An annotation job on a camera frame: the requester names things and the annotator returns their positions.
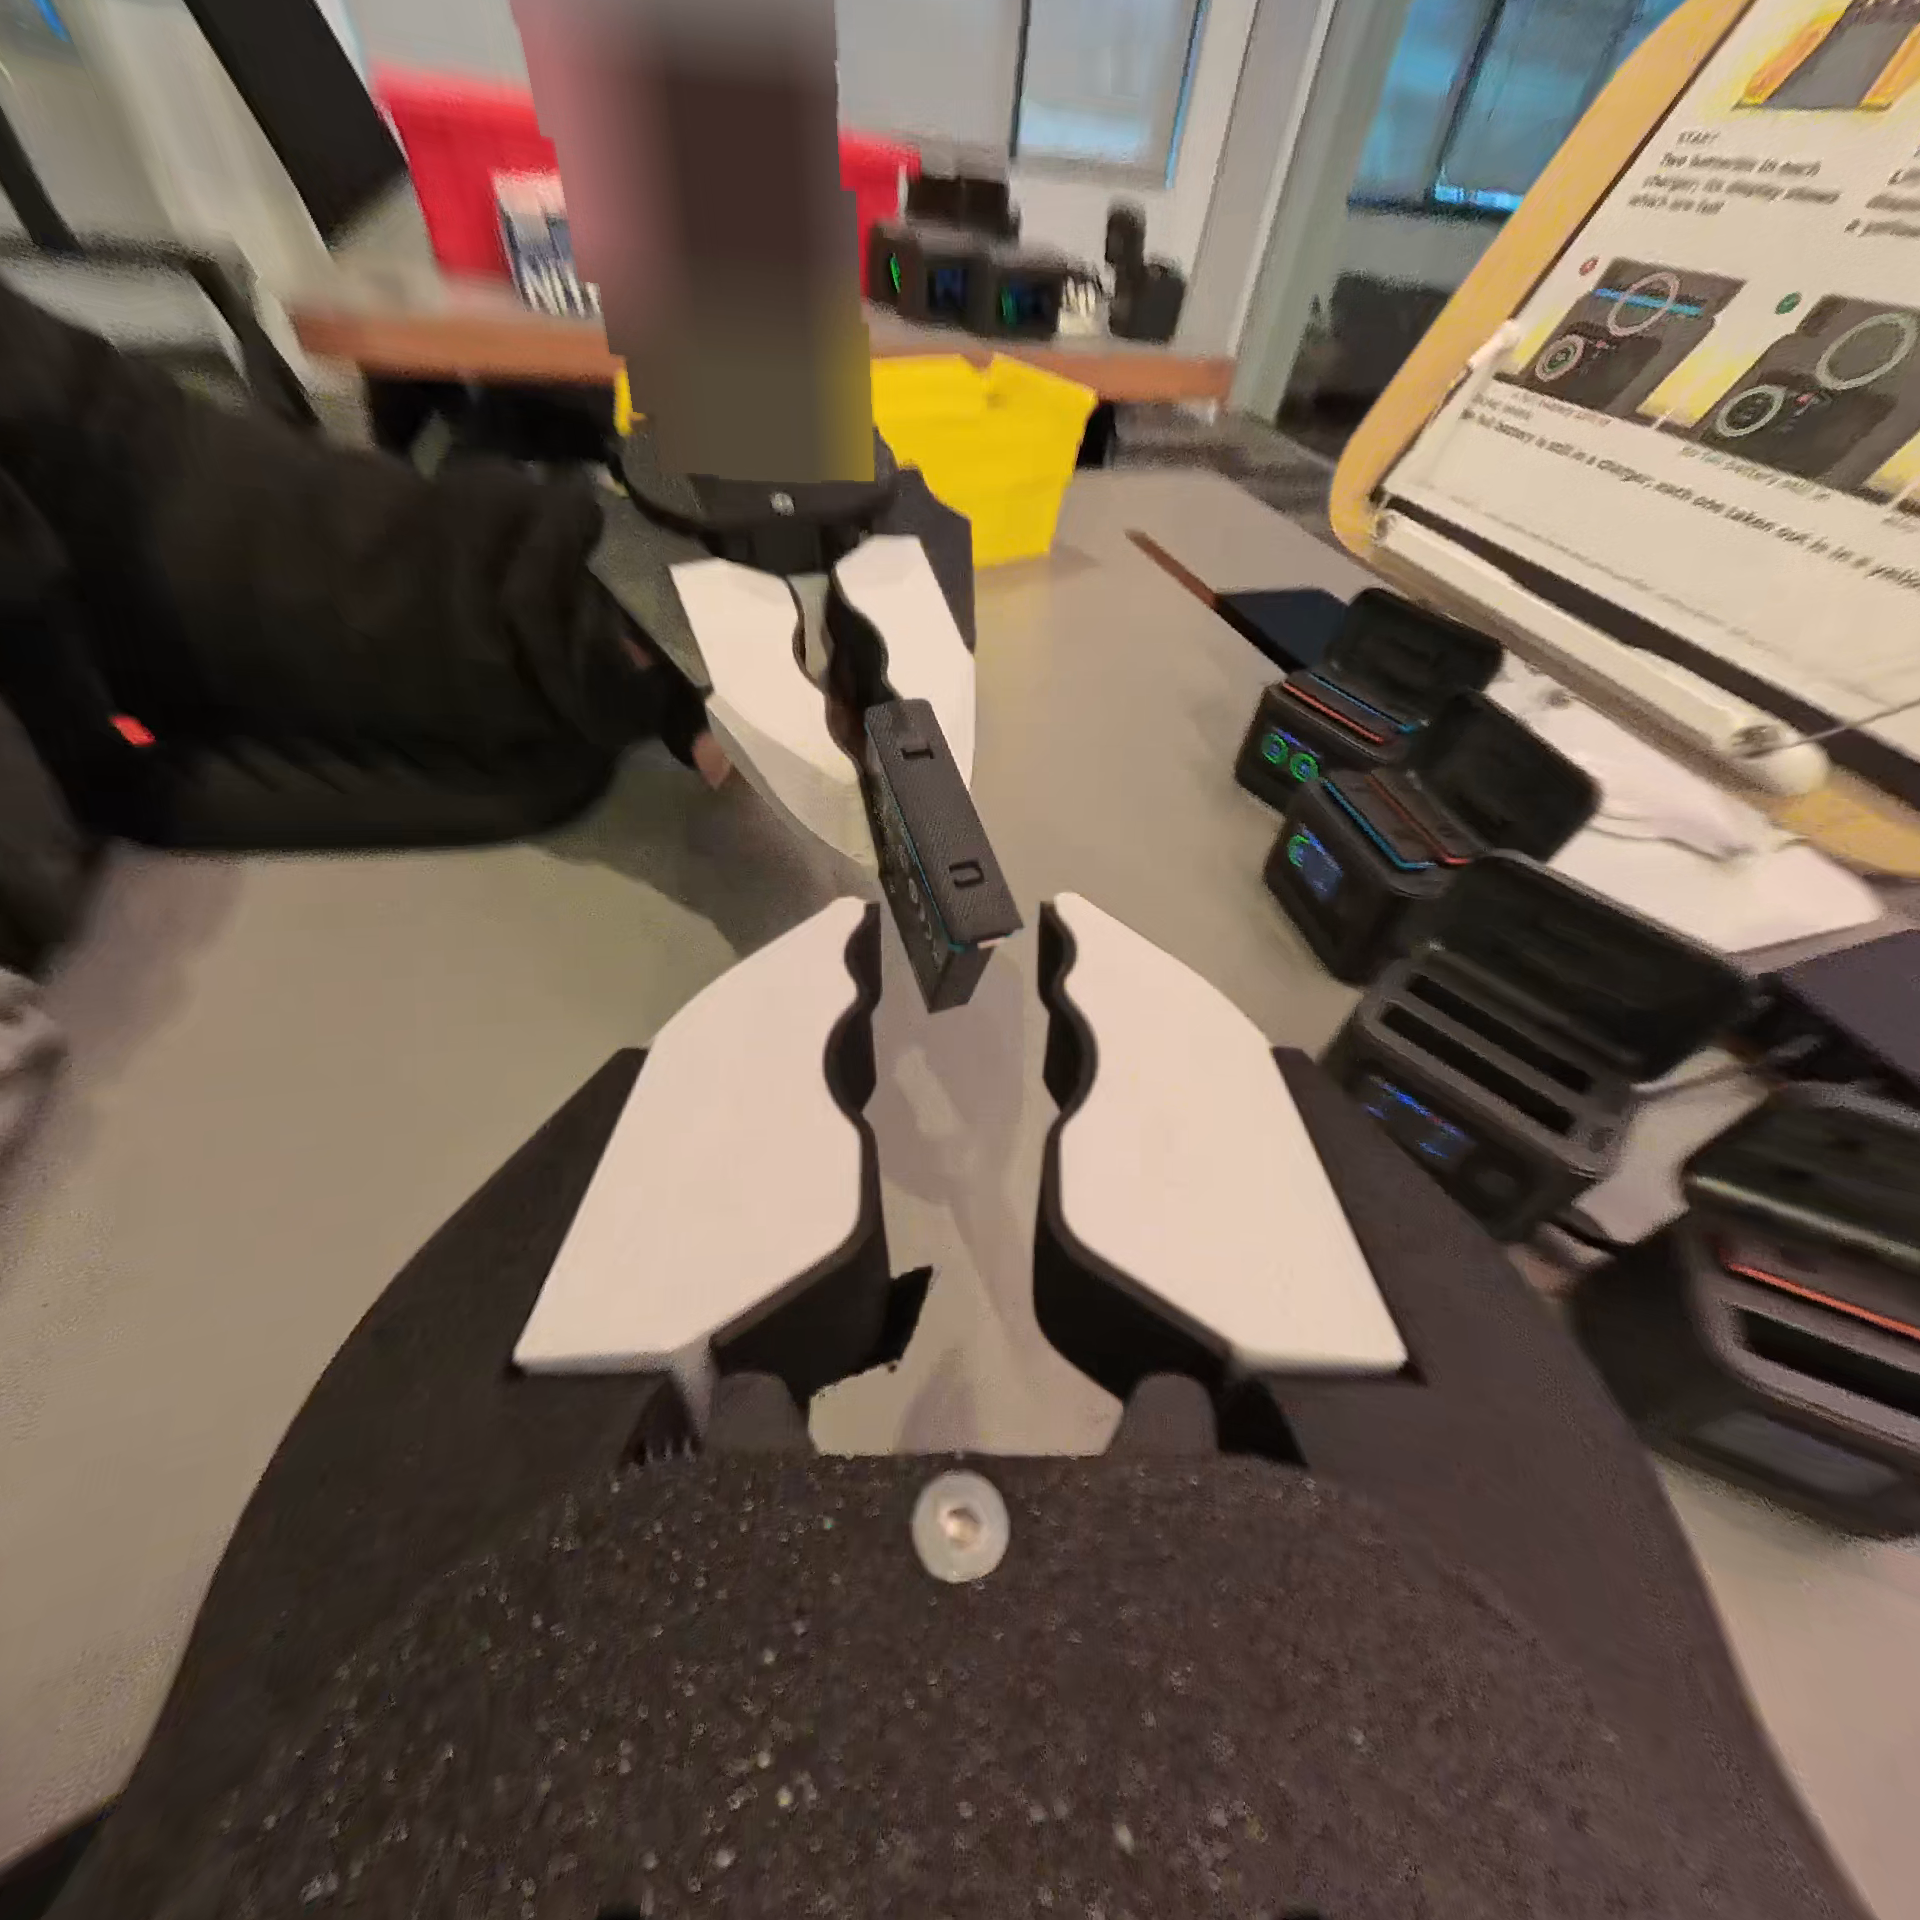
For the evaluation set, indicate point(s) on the person's left forearm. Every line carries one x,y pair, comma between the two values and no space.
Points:
332,631

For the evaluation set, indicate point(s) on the black camera battery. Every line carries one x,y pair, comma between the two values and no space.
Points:
1832,1297
940,856
1352,716
1410,816

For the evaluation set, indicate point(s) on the white stand base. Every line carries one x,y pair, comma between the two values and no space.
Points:
1726,885

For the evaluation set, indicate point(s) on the dark desk device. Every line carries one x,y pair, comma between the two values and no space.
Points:
1144,286

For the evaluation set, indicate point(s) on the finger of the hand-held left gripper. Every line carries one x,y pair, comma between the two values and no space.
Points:
766,675
911,636

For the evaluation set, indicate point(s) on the yellow plastic bin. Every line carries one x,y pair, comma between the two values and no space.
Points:
976,452

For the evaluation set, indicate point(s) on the red sofa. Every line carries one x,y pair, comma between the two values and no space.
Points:
480,166

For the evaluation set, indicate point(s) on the white instruction sheet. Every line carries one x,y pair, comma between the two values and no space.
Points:
1681,510

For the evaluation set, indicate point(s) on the person's left hand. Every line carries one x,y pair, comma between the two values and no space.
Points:
662,692

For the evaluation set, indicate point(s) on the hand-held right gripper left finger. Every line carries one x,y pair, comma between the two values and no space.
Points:
721,1201

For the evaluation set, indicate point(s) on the wooden sign board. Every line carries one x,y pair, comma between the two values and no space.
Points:
1410,361

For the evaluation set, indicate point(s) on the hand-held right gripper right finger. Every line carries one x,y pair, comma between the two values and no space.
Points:
1217,1201

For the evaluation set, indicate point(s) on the dark flat pad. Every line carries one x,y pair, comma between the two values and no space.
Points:
1284,623

